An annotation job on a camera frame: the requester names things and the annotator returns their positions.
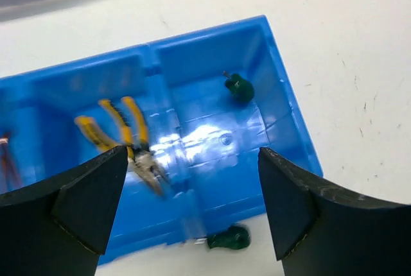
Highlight green stubby screwdriver front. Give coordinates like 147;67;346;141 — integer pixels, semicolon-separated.
223;71;255;105

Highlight brown hex key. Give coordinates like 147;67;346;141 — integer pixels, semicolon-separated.
1;131;22;192

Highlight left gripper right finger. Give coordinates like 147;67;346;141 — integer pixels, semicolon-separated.
258;148;410;275

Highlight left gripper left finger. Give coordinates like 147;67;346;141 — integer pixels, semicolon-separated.
1;146;128;275

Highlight green stubby screwdriver by bin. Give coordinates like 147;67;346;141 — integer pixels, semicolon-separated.
195;223;251;251

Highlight green stubby screwdriver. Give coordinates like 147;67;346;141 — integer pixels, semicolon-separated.
195;223;251;251
223;71;255;105

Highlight yellow pliers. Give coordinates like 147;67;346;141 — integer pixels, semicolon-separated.
74;116;133;158
98;96;170;198

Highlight blue three-compartment bin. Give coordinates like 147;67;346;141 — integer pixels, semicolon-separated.
1;15;322;264

